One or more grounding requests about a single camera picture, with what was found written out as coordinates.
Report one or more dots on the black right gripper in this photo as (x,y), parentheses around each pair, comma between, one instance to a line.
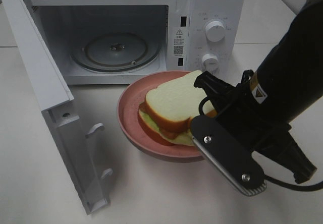
(252,126)

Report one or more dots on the toast sandwich with filling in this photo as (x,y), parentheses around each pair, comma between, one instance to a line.
(167,111)

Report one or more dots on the pink round plate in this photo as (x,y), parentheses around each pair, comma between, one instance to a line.
(128,106)

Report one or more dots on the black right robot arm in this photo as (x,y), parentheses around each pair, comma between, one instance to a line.
(292,73)

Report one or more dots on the white lower timer knob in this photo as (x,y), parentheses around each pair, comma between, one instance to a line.
(210,63)

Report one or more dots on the white upper power knob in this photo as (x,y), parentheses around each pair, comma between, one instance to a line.
(215,30)

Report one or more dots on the white warning label sticker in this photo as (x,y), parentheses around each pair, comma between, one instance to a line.
(179,37)

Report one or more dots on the glass microwave turntable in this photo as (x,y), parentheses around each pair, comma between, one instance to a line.
(116,52)

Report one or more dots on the white microwave oven body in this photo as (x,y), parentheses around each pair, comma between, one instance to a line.
(64,22)

